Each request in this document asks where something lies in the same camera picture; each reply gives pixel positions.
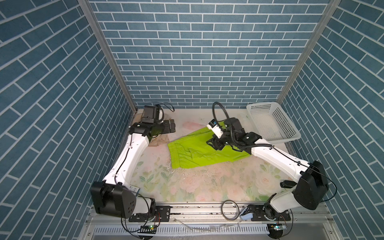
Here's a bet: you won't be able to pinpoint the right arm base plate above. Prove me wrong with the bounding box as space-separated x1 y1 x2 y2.
247 204 292 222

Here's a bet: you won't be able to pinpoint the small black remote device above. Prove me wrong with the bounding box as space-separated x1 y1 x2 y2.
280 180 297 189

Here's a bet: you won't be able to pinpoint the aluminium front rail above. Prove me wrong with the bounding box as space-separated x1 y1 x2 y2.
79 202 342 240

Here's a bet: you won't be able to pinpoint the lime green shorts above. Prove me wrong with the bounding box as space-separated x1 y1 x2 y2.
168 127 250 169

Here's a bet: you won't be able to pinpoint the white plastic basket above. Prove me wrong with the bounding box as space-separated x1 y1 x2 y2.
247 102 301 144

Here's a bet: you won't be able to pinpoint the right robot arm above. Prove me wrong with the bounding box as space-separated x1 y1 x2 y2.
207 118 329 219

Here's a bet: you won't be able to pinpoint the black corrugated cable hose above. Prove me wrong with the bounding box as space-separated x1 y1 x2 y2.
212 101 232 127

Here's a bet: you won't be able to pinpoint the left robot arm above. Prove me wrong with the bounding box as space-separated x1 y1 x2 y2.
90 105 176 221

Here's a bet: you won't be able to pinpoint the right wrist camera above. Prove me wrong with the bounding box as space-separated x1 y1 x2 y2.
207 119 224 139

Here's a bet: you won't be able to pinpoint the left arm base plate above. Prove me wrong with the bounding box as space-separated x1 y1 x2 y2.
129 205 171 223

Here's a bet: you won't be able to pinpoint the beige shorts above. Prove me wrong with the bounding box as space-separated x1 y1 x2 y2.
149 135 171 147

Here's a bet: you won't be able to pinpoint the blue white connector plug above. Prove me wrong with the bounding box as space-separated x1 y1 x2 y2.
240 212 254 221

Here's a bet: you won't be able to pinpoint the black coiled cable loop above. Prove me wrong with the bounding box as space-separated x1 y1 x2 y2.
221 200 241 222

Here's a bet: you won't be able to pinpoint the white slotted cable duct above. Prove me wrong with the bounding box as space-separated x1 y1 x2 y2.
93 224 270 237

